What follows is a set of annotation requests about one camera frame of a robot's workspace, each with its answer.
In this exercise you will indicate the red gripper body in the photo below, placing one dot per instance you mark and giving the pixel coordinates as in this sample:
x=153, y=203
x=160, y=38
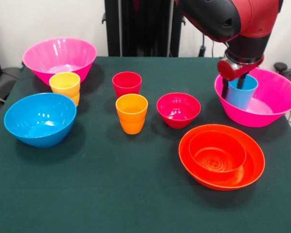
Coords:
x=229, y=71

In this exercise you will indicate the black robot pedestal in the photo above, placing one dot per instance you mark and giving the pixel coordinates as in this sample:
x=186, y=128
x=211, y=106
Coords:
x=145, y=29

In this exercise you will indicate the blue plastic cup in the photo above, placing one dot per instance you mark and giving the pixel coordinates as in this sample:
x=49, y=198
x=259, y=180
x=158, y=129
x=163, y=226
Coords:
x=241, y=97

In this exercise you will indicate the dark green tablecloth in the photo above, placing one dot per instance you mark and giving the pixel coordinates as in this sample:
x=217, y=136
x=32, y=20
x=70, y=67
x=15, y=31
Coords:
x=63, y=206

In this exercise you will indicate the yellow plastic cup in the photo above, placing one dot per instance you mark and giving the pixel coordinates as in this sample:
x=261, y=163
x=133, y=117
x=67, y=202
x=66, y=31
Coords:
x=65, y=85

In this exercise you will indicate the blue plastic bowl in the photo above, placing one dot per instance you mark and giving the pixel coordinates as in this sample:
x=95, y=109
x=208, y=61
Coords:
x=38, y=121

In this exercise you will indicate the orange plastic cup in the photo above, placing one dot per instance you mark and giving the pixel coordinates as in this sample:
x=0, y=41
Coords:
x=132, y=116

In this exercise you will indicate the large pink plastic bowl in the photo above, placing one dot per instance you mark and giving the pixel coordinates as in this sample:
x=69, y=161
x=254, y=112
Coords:
x=276, y=97
x=60, y=55

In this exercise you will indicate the large orange plastic bowl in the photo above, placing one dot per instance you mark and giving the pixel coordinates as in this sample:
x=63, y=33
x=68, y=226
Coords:
x=254, y=165

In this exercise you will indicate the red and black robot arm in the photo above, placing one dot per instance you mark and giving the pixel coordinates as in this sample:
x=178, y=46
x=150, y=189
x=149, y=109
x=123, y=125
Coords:
x=232, y=19

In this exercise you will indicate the small orange plastic bowl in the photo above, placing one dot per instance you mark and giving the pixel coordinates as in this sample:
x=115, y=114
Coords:
x=215, y=160

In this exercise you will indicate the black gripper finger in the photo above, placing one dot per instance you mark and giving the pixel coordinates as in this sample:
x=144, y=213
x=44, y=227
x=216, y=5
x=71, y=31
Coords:
x=241, y=82
x=225, y=88

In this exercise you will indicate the red plastic cup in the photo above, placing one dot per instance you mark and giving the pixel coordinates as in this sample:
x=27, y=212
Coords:
x=126, y=83

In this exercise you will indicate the small red plastic bowl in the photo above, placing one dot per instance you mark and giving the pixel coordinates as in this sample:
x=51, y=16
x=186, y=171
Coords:
x=178, y=116

